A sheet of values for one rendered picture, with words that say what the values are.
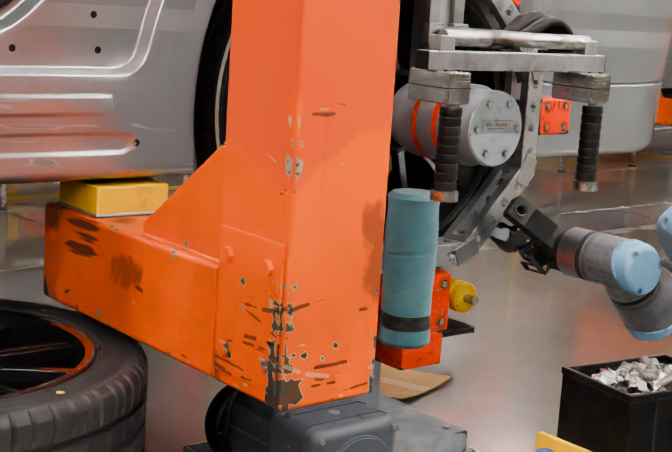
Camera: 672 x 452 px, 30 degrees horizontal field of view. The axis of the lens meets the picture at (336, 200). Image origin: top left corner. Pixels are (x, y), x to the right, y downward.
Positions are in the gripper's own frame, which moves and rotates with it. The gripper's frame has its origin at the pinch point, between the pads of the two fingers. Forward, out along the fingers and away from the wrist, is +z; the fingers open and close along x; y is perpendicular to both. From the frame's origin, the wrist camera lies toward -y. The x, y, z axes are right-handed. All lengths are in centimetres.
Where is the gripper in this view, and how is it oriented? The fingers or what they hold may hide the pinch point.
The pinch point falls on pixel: (486, 223)
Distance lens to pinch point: 244.2
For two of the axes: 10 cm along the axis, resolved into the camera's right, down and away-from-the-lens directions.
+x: 5.9, -7.3, 3.3
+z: -6.3, -1.7, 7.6
